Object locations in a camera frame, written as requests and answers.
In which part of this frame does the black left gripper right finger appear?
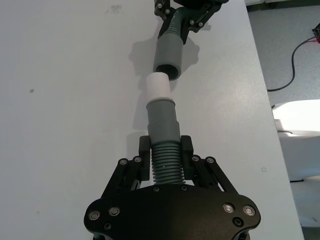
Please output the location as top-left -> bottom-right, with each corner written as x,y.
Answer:
180,135 -> 240,196

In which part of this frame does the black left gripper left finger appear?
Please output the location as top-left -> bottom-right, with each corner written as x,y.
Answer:
99,136 -> 153,200

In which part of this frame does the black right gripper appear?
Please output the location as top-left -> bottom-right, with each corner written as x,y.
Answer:
153,0 -> 229,46

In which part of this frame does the grey ribbed hose wide socket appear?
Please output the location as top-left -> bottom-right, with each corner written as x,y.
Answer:
152,6 -> 193,81

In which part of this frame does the grey ribbed hose white tip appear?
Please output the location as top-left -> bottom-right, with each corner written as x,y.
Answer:
145,72 -> 187,187

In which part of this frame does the white moulded plastic object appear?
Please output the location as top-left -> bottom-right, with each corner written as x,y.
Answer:
270,99 -> 320,184

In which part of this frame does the red and black device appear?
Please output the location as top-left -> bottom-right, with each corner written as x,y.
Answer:
311,23 -> 320,45

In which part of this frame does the thin dark cable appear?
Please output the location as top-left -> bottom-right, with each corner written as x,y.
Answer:
266,34 -> 320,92

